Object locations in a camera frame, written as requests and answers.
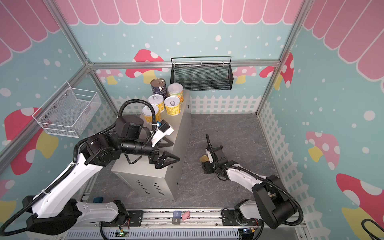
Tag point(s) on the black wire mesh basket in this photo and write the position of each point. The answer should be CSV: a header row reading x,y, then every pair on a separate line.
x,y
203,73

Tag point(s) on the grey small block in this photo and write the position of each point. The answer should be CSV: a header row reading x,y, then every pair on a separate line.
x,y
176,220

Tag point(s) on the teal small object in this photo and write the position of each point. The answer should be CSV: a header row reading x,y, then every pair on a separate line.
x,y
98,200

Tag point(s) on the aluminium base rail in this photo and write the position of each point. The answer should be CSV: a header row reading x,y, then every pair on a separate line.
x,y
184,224

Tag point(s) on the pink small object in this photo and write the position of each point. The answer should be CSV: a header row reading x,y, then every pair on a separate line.
x,y
186,216

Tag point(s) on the gold sardine tin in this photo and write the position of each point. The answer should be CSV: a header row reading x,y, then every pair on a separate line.
x,y
204,159

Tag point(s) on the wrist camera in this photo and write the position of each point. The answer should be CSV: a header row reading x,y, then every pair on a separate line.
x,y
211,160
163,129

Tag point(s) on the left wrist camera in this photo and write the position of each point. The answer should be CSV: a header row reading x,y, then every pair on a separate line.
x,y
163,129

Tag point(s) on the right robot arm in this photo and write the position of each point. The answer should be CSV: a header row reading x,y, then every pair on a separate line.
x,y
272,204

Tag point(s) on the yellow can pull-tab lid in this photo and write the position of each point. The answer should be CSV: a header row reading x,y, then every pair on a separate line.
x,y
157,100
146,111
173,106

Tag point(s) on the grey metal cabinet counter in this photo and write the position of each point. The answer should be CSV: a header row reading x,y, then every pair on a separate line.
x,y
164,183

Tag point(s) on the yellow can white lid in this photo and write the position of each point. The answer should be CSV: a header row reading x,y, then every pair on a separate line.
x,y
176,90

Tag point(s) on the dark blue tall can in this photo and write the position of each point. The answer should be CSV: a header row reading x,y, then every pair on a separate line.
x,y
159,87

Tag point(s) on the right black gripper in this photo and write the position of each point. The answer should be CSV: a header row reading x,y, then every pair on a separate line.
x,y
217,157

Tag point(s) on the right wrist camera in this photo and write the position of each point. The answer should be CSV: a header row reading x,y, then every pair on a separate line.
x,y
211,160

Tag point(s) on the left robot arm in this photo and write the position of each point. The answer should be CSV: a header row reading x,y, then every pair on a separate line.
x,y
55,210

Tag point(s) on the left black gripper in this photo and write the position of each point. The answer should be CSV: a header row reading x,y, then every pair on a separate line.
x,y
153,159

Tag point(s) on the white wire mesh basket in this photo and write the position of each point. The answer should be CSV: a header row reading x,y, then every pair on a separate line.
x,y
68,111

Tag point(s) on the green circuit board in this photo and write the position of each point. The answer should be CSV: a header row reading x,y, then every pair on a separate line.
x,y
122,234

